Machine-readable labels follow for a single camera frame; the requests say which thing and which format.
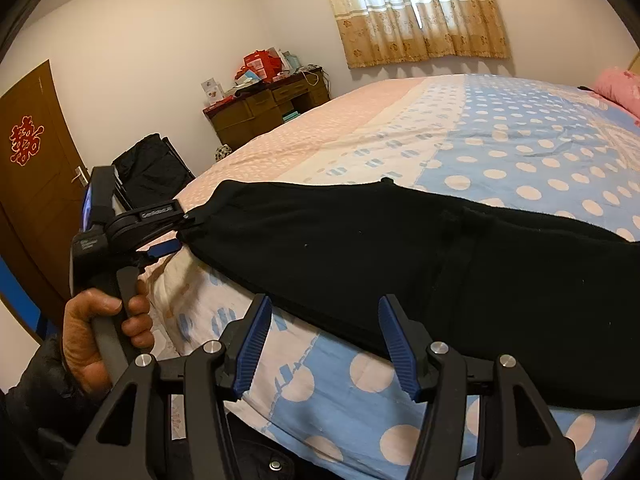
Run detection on brown wooden door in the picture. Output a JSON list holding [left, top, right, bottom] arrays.
[[0, 59, 103, 346]]

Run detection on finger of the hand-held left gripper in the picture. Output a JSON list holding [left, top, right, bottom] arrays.
[[170, 204, 203, 236], [132, 239, 182, 266]]

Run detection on black folding chair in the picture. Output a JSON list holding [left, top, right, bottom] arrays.
[[111, 132, 197, 211]]

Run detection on pink floral pillow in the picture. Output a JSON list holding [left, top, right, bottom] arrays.
[[592, 66, 640, 121]]

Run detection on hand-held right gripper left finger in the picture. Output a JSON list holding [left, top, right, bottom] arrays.
[[62, 292, 273, 480]]

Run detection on white card box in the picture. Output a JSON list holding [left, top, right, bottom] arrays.
[[201, 77, 224, 106]]

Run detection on pink and blue dotted bedspread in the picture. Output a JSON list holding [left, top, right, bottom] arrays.
[[137, 74, 640, 480]]

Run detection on person's left forearm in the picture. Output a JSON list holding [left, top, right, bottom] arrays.
[[0, 335, 118, 480]]

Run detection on black pants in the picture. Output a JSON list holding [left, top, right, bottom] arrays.
[[177, 177, 640, 406]]

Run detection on white boxes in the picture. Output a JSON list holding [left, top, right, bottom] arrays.
[[267, 47, 304, 76]]

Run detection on red paper door decoration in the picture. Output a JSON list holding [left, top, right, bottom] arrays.
[[8, 116, 45, 166]]

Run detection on blue panel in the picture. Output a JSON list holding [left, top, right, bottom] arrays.
[[0, 255, 43, 333]]

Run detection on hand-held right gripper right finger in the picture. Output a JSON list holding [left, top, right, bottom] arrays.
[[377, 294, 583, 480]]

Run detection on beige patterned window curtain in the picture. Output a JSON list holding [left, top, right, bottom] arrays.
[[315, 0, 513, 70]]

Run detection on wooden desk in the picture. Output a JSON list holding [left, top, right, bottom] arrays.
[[202, 71, 331, 151]]

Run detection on red gift box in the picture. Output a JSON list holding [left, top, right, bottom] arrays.
[[242, 50, 281, 83]]

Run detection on person's left hand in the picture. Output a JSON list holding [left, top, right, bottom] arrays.
[[62, 280, 154, 396]]

